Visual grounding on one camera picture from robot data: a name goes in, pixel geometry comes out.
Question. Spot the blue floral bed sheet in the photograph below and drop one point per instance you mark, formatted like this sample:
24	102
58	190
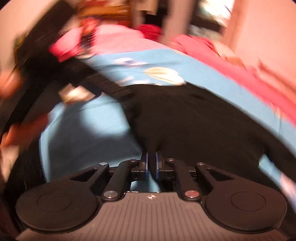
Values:
83	134

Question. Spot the black knit pants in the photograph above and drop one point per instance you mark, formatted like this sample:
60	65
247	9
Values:
216	148

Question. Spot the red bed sheet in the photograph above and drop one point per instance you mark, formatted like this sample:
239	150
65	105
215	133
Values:
204	50

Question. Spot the red clothes pile at left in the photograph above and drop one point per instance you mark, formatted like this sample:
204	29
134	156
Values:
150	32

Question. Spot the person's hand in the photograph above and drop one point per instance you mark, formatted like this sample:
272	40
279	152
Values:
19	134

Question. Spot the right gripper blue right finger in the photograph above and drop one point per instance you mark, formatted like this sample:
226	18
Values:
160	167

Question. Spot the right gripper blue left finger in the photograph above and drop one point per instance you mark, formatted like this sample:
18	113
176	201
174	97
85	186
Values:
122	177

